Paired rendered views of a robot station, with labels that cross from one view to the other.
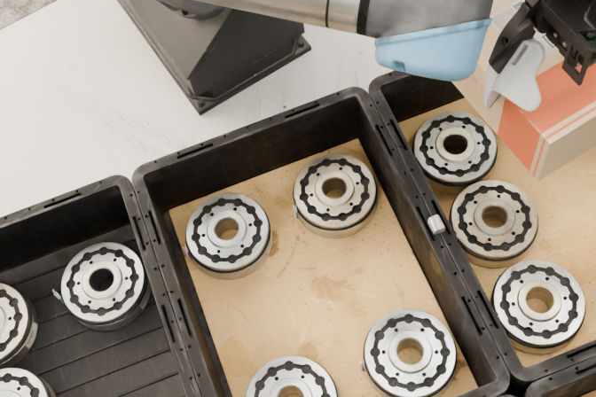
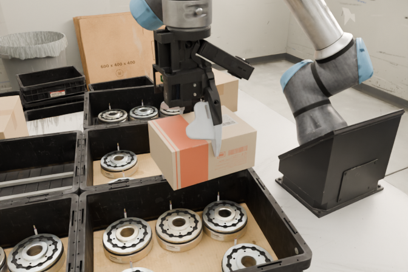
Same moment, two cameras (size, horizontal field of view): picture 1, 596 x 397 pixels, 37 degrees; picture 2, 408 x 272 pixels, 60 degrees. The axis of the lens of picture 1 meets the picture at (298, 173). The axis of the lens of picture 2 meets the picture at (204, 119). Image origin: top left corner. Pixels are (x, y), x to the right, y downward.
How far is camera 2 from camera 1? 1.00 m
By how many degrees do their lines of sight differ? 64
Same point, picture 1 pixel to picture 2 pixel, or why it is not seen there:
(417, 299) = not seen: hidden behind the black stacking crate
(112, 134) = (264, 159)
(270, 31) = (309, 180)
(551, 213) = (182, 261)
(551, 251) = (159, 257)
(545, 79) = (184, 124)
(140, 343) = not seen: hidden behind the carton
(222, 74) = (288, 174)
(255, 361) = (141, 161)
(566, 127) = (154, 125)
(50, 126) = (268, 146)
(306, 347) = (141, 172)
